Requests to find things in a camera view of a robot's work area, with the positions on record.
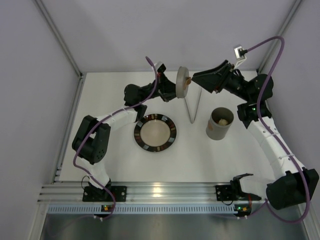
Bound grey container lid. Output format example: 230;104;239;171
175;66;191;99

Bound slotted grey cable duct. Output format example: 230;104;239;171
47;203;241;215

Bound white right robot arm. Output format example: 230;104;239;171
191;60;319;210

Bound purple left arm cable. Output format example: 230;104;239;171
72;56;161;221

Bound metal serving tongs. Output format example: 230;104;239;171
184;86;202;124

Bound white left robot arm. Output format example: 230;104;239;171
71;71;177;192

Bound left aluminium frame post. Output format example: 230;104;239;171
32;0;83;79

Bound black patterned round plate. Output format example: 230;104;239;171
133;113;177;153

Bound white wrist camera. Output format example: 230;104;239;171
154;61;167;74
233;45;248;69

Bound aluminium mounting rail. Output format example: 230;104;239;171
37;181;221;204

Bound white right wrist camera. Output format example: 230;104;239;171
233;45;248;69

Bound grey cylindrical lunch container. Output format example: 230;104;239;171
205;107;234;141

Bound white steamed bun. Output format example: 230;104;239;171
218;118;229;126

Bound right aluminium frame post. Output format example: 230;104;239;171
256;0;303;74

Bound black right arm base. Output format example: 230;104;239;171
215;184;239;202

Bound aluminium frame post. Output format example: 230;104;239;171
32;0;83;79
256;0;303;74

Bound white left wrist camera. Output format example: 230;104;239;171
154;61;167;74

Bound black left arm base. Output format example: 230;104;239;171
82;185;129;202

